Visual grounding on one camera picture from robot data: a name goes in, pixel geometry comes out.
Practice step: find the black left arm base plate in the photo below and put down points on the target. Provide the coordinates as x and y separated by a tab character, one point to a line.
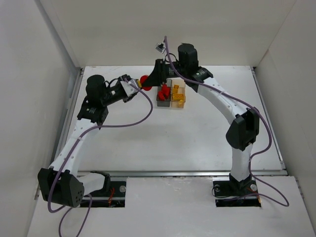
114	197

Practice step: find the yellow lego brick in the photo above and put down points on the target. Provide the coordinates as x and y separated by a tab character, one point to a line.
175	89
178	97

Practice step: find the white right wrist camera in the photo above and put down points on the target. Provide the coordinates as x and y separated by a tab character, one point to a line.
160	47

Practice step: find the aluminium frame rail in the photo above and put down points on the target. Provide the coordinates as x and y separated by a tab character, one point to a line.
203	173

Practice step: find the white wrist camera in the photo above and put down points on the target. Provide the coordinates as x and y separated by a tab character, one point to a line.
160	47
130	87

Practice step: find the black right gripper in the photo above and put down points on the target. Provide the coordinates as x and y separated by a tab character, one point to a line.
159	71

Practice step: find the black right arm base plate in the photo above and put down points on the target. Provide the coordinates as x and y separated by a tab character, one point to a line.
227	195

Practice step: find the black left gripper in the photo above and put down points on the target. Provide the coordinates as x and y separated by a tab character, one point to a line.
124	80

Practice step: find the red curved lego brick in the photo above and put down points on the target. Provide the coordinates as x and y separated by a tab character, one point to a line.
166	93

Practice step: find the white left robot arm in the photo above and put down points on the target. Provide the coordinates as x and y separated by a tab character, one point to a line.
60	183

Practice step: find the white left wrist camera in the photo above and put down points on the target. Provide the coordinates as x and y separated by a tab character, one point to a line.
130	87

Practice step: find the red yellow lego stack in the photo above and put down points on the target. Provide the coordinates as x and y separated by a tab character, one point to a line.
142	80

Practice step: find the red lego brick from stack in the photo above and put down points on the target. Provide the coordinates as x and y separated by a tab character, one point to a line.
165	87

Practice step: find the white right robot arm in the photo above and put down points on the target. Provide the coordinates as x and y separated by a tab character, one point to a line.
242	118

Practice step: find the clear tan plastic container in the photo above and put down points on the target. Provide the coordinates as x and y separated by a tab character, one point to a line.
182	89

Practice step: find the smoky grey plastic container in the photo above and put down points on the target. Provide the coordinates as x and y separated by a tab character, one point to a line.
166	102

